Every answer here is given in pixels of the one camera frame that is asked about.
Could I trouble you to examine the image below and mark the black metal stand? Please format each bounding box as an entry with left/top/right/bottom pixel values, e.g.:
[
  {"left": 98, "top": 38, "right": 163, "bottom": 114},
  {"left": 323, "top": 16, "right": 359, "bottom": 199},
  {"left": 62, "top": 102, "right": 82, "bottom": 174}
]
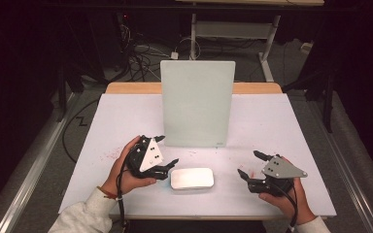
[
  {"left": 282, "top": 69, "right": 335, "bottom": 134},
  {"left": 56, "top": 62, "right": 85, "bottom": 123}
]

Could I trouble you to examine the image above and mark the white metal desk frame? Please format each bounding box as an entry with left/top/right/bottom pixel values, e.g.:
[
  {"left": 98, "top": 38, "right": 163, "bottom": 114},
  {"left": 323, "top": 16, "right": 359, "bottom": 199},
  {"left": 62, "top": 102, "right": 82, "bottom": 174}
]
[{"left": 174, "top": 0, "right": 325, "bottom": 83}]

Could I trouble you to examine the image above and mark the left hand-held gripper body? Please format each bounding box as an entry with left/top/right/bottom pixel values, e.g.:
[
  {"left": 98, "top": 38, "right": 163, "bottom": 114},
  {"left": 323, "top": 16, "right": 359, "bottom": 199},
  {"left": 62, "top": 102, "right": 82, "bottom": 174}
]
[{"left": 124, "top": 135, "right": 170, "bottom": 182}]

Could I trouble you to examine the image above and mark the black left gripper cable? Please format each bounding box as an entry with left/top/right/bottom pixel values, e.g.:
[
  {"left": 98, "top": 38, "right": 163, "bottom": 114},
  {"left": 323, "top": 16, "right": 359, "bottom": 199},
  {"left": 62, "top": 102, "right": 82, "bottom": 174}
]
[{"left": 115, "top": 154, "right": 132, "bottom": 233}]

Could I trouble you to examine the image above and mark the white whiteboard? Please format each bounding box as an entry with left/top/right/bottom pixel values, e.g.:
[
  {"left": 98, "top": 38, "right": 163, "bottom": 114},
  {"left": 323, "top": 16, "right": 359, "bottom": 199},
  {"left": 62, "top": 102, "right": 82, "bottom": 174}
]
[{"left": 159, "top": 59, "right": 237, "bottom": 149}]

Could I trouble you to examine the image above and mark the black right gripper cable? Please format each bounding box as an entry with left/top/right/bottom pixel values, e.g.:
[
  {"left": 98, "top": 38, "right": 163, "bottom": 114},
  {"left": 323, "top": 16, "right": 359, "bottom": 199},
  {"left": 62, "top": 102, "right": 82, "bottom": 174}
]
[{"left": 267, "top": 179, "right": 299, "bottom": 233}]

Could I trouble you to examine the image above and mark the black floor cable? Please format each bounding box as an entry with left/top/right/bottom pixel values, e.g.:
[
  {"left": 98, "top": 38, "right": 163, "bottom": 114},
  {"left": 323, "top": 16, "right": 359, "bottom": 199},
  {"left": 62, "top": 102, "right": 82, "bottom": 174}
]
[{"left": 61, "top": 98, "right": 100, "bottom": 164}]

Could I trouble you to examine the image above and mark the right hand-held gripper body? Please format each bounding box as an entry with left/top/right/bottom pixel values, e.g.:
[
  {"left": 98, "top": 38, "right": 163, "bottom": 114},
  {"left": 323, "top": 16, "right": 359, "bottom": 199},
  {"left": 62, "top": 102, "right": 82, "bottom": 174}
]
[{"left": 246, "top": 154, "right": 309, "bottom": 198}]

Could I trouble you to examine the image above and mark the tangle of floor cables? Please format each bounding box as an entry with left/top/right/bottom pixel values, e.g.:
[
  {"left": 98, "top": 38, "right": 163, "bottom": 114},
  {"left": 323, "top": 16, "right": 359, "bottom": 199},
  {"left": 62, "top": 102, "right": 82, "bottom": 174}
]
[{"left": 116, "top": 13, "right": 202, "bottom": 83}]

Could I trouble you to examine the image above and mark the white table mat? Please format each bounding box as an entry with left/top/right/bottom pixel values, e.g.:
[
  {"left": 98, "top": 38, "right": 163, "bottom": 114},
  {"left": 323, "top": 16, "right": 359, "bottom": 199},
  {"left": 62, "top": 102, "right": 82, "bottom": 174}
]
[{"left": 57, "top": 92, "right": 338, "bottom": 218}]

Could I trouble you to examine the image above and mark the person's left hand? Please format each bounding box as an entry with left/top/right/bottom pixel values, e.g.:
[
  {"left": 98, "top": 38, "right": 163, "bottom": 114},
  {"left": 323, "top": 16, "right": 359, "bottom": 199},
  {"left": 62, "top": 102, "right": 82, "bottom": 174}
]
[{"left": 100, "top": 135, "right": 158, "bottom": 197}]

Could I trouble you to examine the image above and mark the person's right hand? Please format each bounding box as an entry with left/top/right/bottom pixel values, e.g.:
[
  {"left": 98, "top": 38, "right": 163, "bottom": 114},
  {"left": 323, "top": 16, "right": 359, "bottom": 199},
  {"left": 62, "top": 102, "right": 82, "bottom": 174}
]
[{"left": 257, "top": 157, "right": 317, "bottom": 226}]

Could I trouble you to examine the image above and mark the white board eraser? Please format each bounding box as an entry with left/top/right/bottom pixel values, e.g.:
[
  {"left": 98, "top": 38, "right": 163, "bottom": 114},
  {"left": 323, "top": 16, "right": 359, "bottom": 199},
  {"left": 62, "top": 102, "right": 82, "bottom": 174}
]
[{"left": 170, "top": 167, "right": 216, "bottom": 191}]

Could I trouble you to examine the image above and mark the grey metal floor rail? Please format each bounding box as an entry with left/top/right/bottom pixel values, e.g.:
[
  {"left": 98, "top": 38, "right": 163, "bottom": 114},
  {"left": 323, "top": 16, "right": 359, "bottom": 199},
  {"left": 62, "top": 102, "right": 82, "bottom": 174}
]
[
  {"left": 0, "top": 92, "right": 81, "bottom": 233},
  {"left": 305, "top": 98, "right": 373, "bottom": 233}
]

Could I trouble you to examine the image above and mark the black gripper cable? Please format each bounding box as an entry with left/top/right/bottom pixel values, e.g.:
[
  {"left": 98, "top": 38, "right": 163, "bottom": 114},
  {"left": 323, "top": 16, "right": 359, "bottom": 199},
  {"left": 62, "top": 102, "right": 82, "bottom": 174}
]
[
  {"left": 115, "top": 154, "right": 132, "bottom": 233},
  {"left": 267, "top": 179, "right": 299, "bottom": 233}
]

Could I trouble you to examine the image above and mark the red bracelet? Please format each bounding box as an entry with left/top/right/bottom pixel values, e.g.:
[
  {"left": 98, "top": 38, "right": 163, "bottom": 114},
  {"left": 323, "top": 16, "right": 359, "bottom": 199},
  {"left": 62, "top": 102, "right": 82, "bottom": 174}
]
[{"left": 96, "top": 185, "right": 119, "bottom": 201}]

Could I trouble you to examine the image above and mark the wooden table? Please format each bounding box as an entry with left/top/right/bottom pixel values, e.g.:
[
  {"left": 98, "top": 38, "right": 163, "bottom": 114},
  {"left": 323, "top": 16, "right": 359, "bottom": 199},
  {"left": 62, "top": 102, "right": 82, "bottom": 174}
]
[{"left": 105, "top": 82, "right": 328, "bottom": 224}]

